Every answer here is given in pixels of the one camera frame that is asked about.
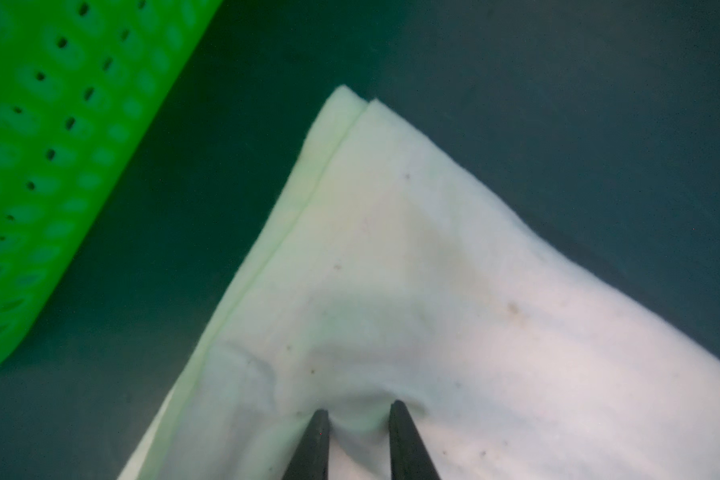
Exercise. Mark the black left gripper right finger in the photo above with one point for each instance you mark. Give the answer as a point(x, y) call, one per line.
point(409, 458)

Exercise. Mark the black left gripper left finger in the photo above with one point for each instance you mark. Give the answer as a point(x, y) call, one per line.
point(310, 460)

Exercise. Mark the white printed t shirt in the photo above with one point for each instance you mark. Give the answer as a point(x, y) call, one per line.
point(387, 272)

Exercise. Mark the green plastic perforated basket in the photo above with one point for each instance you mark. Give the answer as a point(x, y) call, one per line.
point(80, 83)

